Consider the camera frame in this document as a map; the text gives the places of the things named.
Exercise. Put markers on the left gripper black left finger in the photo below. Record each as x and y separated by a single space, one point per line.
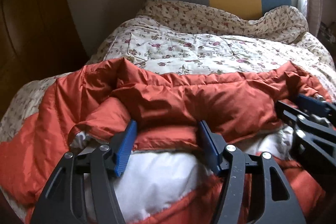
63 197

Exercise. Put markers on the orange down jacket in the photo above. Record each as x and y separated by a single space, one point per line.
85 109

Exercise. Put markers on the floral quilt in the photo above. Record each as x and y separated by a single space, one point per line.
157 180

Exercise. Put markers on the floral pillow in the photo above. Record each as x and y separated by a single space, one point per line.
283 24

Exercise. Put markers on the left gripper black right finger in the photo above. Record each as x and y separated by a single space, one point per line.
272 198

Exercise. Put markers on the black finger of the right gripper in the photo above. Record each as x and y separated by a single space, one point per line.
314 106
313 144

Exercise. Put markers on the brown wooden wardrobe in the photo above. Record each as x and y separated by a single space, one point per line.
38 40

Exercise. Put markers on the cluttered bedside table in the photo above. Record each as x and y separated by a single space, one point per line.
326 32

